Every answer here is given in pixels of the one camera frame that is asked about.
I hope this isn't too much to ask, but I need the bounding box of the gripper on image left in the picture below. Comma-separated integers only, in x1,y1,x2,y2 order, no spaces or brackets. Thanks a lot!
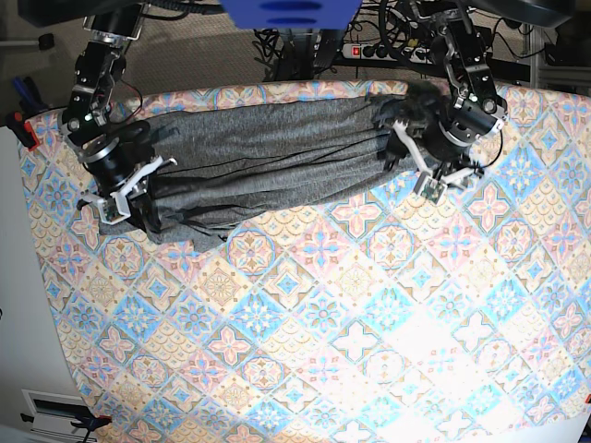
77,122,177,233

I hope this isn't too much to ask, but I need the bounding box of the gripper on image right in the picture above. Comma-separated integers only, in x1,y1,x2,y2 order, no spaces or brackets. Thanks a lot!
380,108,485,203

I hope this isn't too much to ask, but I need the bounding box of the grey t-shirt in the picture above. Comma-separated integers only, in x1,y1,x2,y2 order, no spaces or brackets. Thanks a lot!
99,82,463,254

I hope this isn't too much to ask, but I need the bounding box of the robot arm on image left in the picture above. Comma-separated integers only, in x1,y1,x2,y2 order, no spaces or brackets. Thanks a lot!
59,4,176,233

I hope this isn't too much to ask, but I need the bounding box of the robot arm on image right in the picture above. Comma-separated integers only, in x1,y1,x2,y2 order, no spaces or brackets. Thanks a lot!
377,1,507,204

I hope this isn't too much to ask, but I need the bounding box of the white power strip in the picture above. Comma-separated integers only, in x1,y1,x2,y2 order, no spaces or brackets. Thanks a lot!
341,43,433,65

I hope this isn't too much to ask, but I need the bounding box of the red black clamp left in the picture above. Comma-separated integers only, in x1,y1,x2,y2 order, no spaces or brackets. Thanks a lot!
5,112,40,151

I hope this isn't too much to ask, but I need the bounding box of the patterned tablecloth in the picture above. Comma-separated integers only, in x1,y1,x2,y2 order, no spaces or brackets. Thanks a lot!
19,87,590,442

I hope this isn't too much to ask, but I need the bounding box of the black orange clamp bottom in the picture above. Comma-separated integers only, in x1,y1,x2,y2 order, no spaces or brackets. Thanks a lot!
70,415,112,433

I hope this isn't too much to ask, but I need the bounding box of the white vent panel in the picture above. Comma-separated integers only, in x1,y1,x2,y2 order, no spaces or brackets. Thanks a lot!
20,389,91,442

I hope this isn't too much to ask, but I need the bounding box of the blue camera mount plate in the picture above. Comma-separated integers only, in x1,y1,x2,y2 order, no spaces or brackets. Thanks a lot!
220,0,361,30

